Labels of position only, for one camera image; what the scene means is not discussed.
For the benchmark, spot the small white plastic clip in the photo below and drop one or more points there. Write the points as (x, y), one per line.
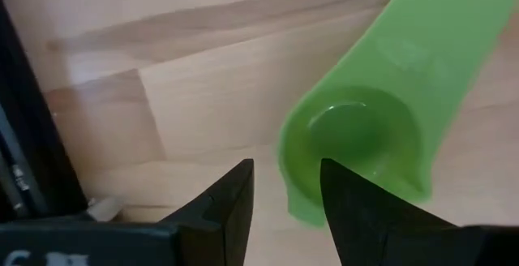
(105, 209)

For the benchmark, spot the green measuring cup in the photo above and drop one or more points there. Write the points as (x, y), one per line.
(405, 55)

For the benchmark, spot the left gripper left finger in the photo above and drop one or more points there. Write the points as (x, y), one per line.
(219, 225)

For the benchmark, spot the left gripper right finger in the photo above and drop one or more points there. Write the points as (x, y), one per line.
(373, 229)

